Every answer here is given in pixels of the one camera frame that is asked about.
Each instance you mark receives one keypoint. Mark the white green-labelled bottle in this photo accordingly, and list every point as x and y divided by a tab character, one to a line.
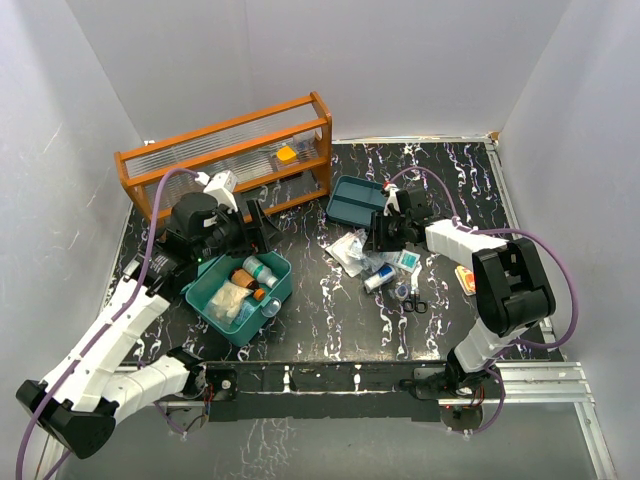
259	271

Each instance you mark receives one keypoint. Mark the orange wooden shelf rack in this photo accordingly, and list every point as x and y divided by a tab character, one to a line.
246	145

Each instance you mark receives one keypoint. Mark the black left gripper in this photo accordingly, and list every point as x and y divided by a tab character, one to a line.
260	238

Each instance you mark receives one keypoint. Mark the black small scissors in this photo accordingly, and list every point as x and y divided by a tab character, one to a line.
413	302

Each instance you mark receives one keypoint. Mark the teal medicine kit box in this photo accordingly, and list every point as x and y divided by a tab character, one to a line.
213	276

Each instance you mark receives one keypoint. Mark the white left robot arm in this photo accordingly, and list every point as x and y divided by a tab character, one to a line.
81	400

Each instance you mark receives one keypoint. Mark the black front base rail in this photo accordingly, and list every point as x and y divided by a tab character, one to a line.
229	391

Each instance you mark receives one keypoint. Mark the blue white bandage packet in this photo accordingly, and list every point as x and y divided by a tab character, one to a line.
404	260

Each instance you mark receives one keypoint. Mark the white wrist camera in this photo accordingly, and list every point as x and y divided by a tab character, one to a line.
221	187
390	191

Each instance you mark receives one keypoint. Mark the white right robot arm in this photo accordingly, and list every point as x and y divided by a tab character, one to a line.
512	289

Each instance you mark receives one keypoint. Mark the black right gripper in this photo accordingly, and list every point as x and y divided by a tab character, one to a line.
376	240

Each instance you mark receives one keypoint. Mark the white blue ointment tube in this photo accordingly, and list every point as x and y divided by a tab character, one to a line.
385	274

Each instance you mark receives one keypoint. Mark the brown medicine bottle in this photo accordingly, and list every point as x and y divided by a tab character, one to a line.
240	277

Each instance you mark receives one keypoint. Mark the small tape roll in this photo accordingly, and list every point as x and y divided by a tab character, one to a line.
402	292

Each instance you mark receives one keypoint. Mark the clear bag of gauze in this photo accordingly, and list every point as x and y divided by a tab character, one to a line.
349	252

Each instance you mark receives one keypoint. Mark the orange block on shelf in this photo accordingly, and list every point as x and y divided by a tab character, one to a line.
286	155

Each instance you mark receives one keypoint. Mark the blue cotton swab packet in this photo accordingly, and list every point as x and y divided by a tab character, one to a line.
247	309

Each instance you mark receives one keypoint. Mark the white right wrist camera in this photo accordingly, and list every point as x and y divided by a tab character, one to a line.
390	191

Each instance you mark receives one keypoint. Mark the clear bag cotton balls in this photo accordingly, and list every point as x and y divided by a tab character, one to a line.
224	305

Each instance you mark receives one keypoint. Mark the dark teal divider tray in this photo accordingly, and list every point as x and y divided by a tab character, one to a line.
354	200

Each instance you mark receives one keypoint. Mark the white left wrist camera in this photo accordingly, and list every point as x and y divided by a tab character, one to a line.
221	187

